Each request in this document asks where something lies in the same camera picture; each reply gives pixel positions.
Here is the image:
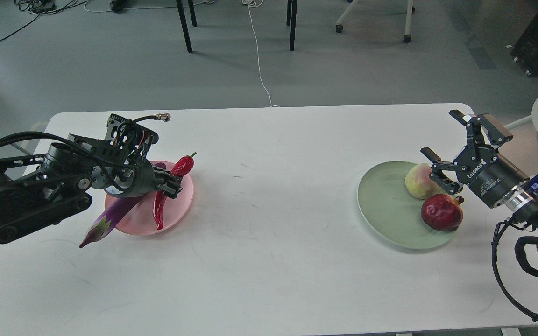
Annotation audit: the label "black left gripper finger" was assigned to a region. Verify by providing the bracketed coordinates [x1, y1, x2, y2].
[153, 169, 182, 199]

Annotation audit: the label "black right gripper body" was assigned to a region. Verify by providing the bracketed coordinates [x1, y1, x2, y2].
[454, 147, 529, 208]

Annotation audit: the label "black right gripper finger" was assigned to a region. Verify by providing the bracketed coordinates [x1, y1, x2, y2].
[449, 109, 514, 159]
[420, 147, 463, 195]

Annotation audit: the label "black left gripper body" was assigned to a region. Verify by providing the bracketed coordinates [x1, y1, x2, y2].
[103, 161, 156, 198]

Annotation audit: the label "yellow pink peach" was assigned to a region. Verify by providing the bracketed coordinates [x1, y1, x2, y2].
[405, 162, 444, 200]

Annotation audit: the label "red chili pepper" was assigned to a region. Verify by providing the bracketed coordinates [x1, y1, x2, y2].
[152, 152, 197, 231]

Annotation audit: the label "purple eggplant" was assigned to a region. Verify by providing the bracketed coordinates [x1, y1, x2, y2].
[79, 196, 144, 248]

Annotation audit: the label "dark red pomegranate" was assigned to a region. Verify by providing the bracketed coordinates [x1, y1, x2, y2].
[420, 194, 465, 231]

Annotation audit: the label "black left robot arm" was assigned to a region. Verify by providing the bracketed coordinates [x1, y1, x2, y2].
[0, 113, 183, 244]

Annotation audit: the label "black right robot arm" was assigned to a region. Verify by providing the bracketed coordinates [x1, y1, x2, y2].
[421, 109, 538, 322]

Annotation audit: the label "pink plate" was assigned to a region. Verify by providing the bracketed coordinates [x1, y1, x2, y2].
[115, 174, 194, 236]

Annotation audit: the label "light green plate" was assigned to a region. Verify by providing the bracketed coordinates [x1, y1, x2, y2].
[357, 161, 456, 251]

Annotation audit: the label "white chair base with casters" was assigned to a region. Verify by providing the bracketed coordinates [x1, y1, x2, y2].
[334, 0, 416, 44]

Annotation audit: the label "black table legs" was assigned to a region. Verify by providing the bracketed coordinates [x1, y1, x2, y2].
[176, 0, 297, 53]

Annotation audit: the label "black floor cables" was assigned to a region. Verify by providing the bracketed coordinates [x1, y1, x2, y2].
[0, 0, 129, 56]

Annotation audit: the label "white floor cable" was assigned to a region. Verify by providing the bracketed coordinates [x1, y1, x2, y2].
[242, 0, 280, 108]

